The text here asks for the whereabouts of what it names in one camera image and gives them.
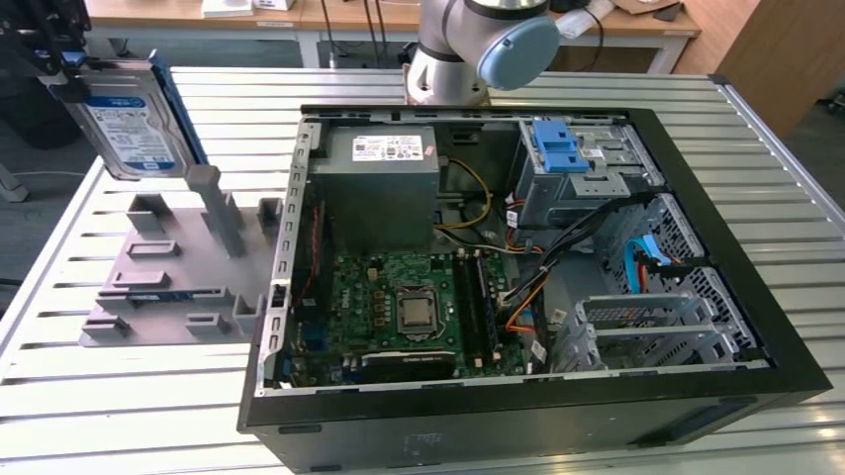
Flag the black chair base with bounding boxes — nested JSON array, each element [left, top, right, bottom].
[[816, 86, 845, 118]]

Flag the black PC case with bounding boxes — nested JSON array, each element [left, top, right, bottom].
[[236, 103, 833, 474]]

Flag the green motherboard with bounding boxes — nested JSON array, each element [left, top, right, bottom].
[[290, 249, 530, 387]]

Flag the brown cardboard piece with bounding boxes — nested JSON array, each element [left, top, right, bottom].
[[610, 0, 682, 24]]

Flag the grey power supply unit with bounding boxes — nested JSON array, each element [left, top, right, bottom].
[[308, 123, 442, 256]]

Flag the grey metal foot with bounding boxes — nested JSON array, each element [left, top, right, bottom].
[[0, 161, 32, 204]]

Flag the black graphics card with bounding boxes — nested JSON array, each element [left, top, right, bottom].
[[359, 349, 456, 383]]

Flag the white wire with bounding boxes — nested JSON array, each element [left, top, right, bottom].
[[434, 232, 530, 254]]

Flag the RAM stick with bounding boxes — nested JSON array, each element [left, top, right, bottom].
[[97, 290, 226, 304]]

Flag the orange power wire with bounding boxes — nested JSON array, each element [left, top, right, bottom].
[[505, 281, 553, 342]]

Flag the blue SATA wire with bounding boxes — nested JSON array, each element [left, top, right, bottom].
[[623, 236, 685, 298]]

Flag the metal drive cage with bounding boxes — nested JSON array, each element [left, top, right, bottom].
[[514, 118, 665, 243]]

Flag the metal socket cover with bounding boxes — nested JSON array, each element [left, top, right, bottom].
[[395, 286, 439, 341]]

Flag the metal disk bay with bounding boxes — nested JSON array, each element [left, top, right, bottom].
[[570, 294, 727, 372]]

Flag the hard disk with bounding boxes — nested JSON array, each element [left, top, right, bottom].
[[61, 48, 212, 182]]

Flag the silver CPU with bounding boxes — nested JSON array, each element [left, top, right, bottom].
[[399, 298, 434, 333]]

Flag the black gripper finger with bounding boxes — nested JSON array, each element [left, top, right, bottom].
[[40, 48, 92, 104]]

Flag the black waste bin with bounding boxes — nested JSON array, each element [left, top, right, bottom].
[[0, 73, 85, 149]]

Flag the wooden desk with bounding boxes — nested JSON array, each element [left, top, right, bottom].
[[300, 0, 702, 75], [84, 0, 311, 68]]

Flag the black wire bundle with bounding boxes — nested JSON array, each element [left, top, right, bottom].
[[498, 190, 655, 308]]

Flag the blue plastic drive latch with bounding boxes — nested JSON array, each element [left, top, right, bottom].
[[531, 121, 589, 173]]

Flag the yellow power wire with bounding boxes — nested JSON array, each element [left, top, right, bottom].
[[431, 157, 494, 232]]

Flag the grey parts rack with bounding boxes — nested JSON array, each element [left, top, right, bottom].
[[77, 165, 286, 347]]

